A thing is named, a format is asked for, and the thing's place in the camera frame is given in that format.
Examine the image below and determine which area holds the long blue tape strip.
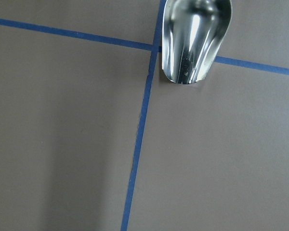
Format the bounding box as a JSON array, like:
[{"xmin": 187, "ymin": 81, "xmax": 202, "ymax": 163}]
[{"xmin": 120, "ymin": 0, "xmax": 166, "ymax": 231}]

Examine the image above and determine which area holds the shiny metal scoop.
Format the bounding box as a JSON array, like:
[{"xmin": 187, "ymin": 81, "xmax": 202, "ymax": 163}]
[{"xmin": 161, "ymin": 0, "xmax": 233, "ymax": 85}]

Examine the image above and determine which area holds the crossing blue tape strip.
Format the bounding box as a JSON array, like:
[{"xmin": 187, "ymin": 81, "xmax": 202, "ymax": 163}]
[{"xmin": 0, "ymin": 18, "xmax": 289, "ymax": 76}]

